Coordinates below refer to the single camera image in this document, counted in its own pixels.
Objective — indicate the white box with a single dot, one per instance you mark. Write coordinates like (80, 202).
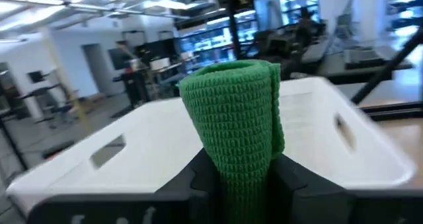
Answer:
(160, 63)

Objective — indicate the black metal rig frame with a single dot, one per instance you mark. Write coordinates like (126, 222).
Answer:
(386, 68)

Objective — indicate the yellow pole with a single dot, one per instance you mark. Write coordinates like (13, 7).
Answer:
(69, 85)

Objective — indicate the grey desk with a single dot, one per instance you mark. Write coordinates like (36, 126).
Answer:
(337, 65)

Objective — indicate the black vertical post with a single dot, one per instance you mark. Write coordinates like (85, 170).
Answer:
(234, 29)

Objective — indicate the green bandage roll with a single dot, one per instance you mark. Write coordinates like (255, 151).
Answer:
(231, 118)

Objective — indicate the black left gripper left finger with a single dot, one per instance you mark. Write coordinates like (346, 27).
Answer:
(203, 184)

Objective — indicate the white perforated plastic basket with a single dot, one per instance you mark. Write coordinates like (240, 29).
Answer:
(148, 151)

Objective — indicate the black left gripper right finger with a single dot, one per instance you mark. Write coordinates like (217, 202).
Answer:
(281, 191)

